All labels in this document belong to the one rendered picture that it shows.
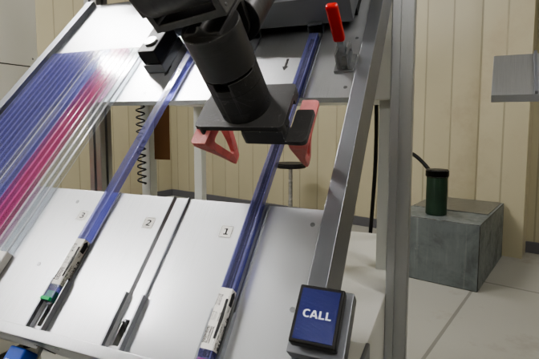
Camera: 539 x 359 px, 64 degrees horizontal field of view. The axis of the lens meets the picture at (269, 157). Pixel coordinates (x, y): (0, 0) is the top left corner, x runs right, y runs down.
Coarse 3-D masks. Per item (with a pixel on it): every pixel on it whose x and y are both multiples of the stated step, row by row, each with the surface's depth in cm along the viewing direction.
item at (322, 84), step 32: (96, 32) 93; (128, 32) 88; (288, 32) 72; (320, 32) 69; (352, 32) 67; (192, 64) 74; (288, 64) 66; (320, 64) 64; (128, 96) 73; (192, 96) 68; (320, 96) 60
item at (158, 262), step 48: (96, 192) 60; (48, 240) 57; (96, 240) 55; (144, 240) 52; (192, 240) 50; (288, 240) 47; (0, 288) 54; (96, 288) 50; (144, 288) 48; (192, 288) 46; (240, 288) 45; (288, 288) 43; (96, 336) 46; (144, 336) 44; (192, 336) 43; (240, 336) 42; (288, 336) 40
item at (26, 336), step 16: (0, 320) 48; (0, 336) 52; (16, 336) 46; (32, 336) 46; (48, 336) 45; (64, 336) 45; (48, 352) 52; (64, 352) 46; (80, 352) 43; (96, 352) 42; (112, 352) 42
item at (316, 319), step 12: (312, 288) 38; (312, 300) 37; (324, 300) 37; (336, 300) 36; (300, 312) 37; (312, 312) 36; (324, 312) 36; (336, 312) 36; (300, 324) 36; (312, 324) 36; (324, 324) 35; (300, 336) 35; (312, 336) 35; (324, 336) 35
